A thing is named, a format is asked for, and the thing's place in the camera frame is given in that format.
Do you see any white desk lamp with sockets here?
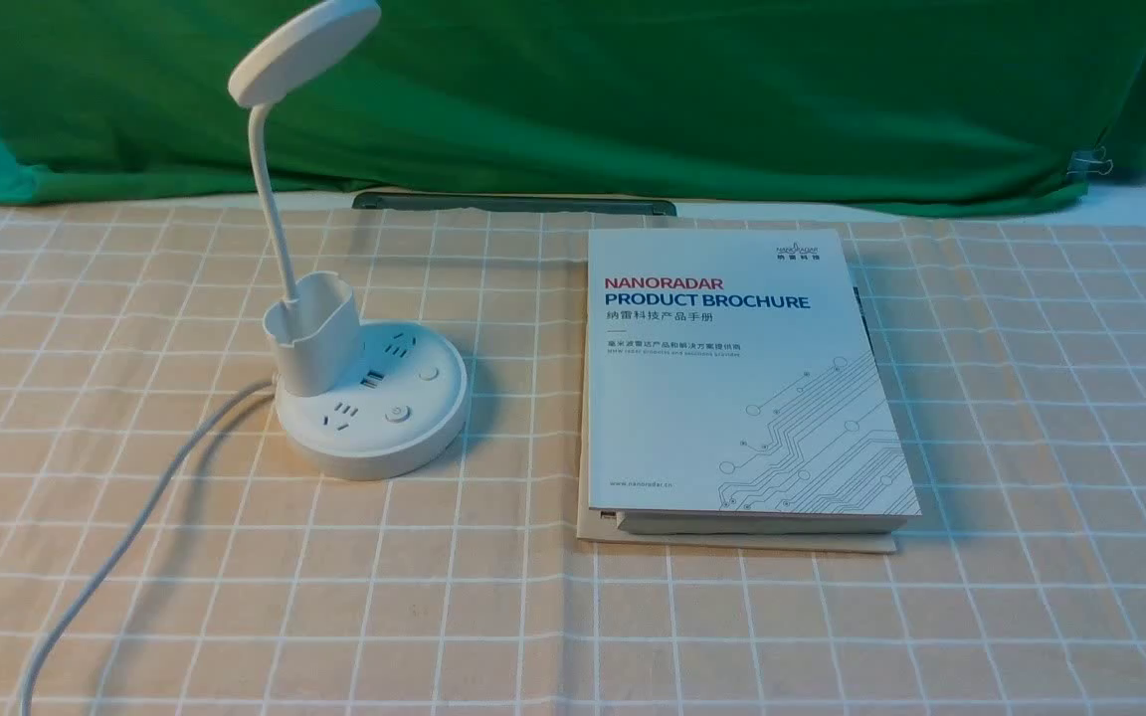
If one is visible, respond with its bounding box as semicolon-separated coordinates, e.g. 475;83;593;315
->
227;1;469;481

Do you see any Nanoradar product brochure book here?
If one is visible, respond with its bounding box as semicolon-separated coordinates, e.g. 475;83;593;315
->
582;230;920;536

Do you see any checkered beige tablecloth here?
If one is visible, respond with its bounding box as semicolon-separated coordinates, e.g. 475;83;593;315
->
0;204;1146;715

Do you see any green backdrop cloth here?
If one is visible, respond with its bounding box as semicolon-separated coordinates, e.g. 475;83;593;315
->
0;1;1146;217

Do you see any white lamp power cable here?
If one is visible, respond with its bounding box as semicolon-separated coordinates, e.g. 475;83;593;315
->
18;383;281;716

